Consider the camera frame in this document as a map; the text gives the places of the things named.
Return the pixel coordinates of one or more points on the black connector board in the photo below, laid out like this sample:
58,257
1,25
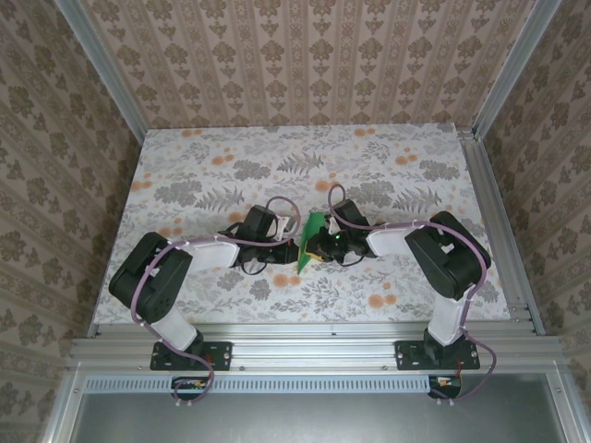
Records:
445,390
189,388

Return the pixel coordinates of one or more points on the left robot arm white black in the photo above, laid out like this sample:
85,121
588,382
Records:
148,281

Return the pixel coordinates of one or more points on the aluminium frame rail long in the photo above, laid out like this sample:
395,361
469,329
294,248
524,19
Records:
300,348

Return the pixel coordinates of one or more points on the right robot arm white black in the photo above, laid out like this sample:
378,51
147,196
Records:
448,263

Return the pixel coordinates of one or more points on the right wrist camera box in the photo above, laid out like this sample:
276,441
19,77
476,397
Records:
331,224

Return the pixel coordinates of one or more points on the floral printed table mat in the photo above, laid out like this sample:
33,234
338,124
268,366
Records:
277,152

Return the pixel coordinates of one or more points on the green square paper sheet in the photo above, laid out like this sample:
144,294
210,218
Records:
314,226

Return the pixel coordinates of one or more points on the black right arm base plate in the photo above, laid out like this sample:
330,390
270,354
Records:
406,355

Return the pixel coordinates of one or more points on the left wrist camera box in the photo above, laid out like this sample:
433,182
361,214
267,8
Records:
286,227

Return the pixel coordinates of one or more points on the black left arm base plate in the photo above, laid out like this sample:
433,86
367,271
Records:
220,355

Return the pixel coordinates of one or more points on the aluminium lower frame bar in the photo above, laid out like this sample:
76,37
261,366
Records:
67,406
565,406

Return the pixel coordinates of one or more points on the grey metal sheet panel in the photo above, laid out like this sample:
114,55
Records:
300,420

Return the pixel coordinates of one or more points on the aluminium side rail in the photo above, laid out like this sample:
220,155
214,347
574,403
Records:
487,184

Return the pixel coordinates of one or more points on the aluminium frame post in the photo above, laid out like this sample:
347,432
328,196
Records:
512,69
110,78

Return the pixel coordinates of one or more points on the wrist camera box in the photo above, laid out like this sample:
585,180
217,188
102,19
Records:
286,227
331,224

